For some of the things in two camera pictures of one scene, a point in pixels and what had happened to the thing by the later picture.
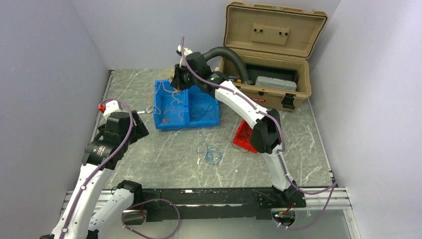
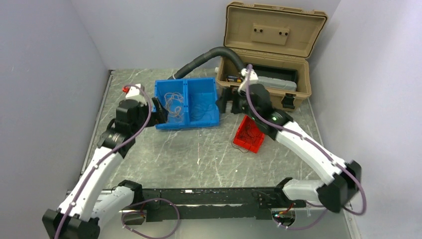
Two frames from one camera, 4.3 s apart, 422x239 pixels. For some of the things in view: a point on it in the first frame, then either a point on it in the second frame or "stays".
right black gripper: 177,77 -> 227,95
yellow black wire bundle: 175,92 -> 176,116
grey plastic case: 275,83 stays
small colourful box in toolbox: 235,78 stays
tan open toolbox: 270,35 stays
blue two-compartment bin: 191,107 stays
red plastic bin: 243,136 stays
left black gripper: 138,131 -> 159,116
